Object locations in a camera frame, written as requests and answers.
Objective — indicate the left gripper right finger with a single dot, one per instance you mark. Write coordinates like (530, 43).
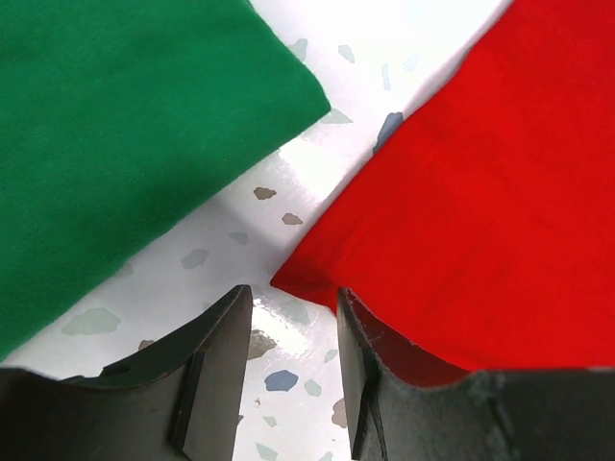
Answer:
(403, 403)

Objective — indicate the folded green t shirt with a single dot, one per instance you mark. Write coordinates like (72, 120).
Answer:
(119, 118)

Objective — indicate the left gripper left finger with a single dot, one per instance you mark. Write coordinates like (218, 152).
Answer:
(177, 399)

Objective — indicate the red t shirt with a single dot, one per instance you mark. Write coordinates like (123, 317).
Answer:
(483, 229)

